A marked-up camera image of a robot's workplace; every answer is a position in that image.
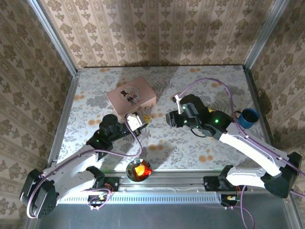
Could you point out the pink box with cartoon print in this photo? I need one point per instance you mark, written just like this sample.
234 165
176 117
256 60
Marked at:
133 95

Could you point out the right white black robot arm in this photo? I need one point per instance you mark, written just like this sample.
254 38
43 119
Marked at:
250 148

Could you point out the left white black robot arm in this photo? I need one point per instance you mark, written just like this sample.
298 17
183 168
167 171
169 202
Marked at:
71 162

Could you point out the blue enamel mug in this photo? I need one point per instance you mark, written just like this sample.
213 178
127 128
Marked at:
249 118

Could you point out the red orange wrapped object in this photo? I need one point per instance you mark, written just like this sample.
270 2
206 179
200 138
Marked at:
141 169

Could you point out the shiny metal bowl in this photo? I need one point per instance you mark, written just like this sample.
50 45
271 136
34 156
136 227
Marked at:
130 170

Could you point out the small connector board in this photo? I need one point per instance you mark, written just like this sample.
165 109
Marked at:
230 199
97 200

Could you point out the grey metal panel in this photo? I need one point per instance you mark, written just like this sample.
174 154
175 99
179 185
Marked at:
155 217

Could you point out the aluminium table side rail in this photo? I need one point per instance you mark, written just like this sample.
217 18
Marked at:
259 107
63 121

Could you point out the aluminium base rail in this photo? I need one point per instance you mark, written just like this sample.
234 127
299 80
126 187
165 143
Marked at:
171 181

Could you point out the aluminium frame post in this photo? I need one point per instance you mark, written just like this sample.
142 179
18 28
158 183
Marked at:
264 35
53 39

